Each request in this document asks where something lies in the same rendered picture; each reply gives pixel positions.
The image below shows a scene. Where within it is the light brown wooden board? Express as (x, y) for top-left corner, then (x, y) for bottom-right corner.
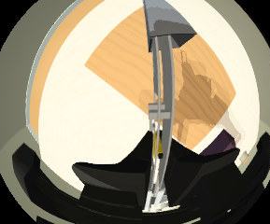
(85, 7), (236, 150)

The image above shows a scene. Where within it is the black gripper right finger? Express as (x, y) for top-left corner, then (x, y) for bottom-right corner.
(164, 138), (240, 208)

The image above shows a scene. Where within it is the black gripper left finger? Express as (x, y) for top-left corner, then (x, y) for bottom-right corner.
(71, 131), (153, 209)

